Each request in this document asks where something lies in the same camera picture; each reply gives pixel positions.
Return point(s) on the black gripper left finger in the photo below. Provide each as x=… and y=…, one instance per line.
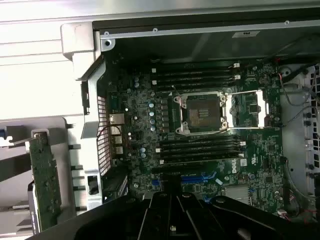
x=112, y=220

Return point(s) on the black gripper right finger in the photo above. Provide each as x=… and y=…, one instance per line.
x=237, y=220

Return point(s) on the blue expansion slot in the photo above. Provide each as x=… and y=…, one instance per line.
x=193, y=180

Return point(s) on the long black expansion slot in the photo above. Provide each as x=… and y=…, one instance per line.
x=190, y=170

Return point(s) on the silver chipset heatsink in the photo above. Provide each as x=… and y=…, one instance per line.
x=236, y=193

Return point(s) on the silver USB port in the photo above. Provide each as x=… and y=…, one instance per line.
x=118, y=150
x=117, y=140

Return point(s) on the grey parts rack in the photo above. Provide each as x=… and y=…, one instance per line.
x=67, y=160

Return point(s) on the silver drive cage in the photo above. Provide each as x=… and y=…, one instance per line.
x=292, y=150

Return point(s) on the silver ethernet port block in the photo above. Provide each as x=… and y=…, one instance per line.
x=116, y=119

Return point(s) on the CPU socket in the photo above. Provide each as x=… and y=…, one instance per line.
x=202, y=112

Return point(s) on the silver socket cover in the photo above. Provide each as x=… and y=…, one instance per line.
x=262, y=107

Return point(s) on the green motherboard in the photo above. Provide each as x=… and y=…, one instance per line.
x=140, y=105

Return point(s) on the open PC case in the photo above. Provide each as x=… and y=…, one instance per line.
x=92, y=100

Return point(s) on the thin locking lever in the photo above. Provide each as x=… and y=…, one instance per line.
x=176, y=91

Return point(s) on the white case sticker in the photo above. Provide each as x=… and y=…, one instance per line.
x=246, y=34

